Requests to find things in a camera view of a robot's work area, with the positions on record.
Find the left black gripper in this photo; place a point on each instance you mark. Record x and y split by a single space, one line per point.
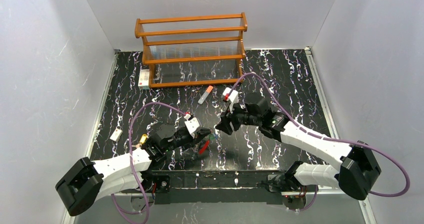
195 135

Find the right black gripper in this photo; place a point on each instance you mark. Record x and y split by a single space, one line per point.
230 120

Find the red white keyring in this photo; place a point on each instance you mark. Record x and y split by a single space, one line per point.
203 147

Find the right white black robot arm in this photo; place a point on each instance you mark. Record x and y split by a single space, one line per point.
348 167

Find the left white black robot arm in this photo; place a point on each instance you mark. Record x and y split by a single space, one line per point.
88 181

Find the orange grey marker pen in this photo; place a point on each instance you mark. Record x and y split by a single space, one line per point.
205 94

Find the white small tag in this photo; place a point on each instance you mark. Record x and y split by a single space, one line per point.
116 134

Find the wooden three-tier shelf rack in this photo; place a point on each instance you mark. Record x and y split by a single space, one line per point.
192 39

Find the small white red box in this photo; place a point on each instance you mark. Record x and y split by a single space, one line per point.
144 79

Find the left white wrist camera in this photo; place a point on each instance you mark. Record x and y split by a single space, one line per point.
192 126

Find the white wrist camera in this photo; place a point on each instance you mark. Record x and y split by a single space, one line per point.
230 95
192 126

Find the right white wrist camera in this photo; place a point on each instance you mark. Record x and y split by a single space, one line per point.
230 95

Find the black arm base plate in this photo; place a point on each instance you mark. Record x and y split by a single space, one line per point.
184 186

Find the aluminium front frame rail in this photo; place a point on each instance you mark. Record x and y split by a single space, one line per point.
324 205

